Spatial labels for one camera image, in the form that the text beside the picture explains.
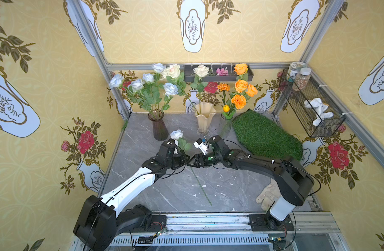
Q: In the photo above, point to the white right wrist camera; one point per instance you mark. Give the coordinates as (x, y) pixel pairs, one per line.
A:
(200, 146)

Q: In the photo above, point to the white rose top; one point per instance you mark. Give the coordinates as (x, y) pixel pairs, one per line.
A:
(181, 142)

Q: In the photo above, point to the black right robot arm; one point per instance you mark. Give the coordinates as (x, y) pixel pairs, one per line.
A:
(293, 181)

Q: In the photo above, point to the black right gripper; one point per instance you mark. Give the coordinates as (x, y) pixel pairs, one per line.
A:
(194, 160)

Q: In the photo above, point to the green artificial grass mat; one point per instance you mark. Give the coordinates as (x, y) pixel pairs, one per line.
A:
(263, 137)

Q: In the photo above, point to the black wire wall basket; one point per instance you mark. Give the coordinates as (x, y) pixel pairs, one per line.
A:
(309, 110)

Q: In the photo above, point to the grey wall planter shelf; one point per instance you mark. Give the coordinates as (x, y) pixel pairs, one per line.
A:
(212, 77)

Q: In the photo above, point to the jar with white lid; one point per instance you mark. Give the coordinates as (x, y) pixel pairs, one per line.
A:
(302, 79)

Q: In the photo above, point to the dark purple glass vase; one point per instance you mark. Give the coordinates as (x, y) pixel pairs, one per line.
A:
(160, 131)

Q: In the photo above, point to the glass jar with floral lid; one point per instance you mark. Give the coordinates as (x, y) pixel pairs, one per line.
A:
(294, 69)

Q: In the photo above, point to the cream ruffled vase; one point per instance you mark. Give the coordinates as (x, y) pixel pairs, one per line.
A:
(204, 113)

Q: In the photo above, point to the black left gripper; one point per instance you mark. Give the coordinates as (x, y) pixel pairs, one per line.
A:
(178, 153)

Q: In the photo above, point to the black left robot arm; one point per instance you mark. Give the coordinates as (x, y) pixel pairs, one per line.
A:
(103, 218)

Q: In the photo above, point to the pink flower in planter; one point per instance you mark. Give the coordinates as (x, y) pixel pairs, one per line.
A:
(222, 72)

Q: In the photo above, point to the orange rose stem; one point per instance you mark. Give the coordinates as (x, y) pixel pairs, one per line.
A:
(241, 86)
(250, 92)
(242, 71)

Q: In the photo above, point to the orange marigold flower stem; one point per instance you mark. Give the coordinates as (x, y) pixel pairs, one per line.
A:
(223, 90)

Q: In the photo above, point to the clear glass vase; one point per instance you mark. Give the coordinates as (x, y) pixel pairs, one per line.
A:
(225, 125)

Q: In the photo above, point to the white cloth figure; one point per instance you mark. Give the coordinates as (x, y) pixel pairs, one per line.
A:
(319, 109)

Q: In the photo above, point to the small orange marigold stem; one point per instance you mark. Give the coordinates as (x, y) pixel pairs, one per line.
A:
(237, 102)

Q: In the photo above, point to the beige work glove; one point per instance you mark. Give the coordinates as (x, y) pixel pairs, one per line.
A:
(269, 195)

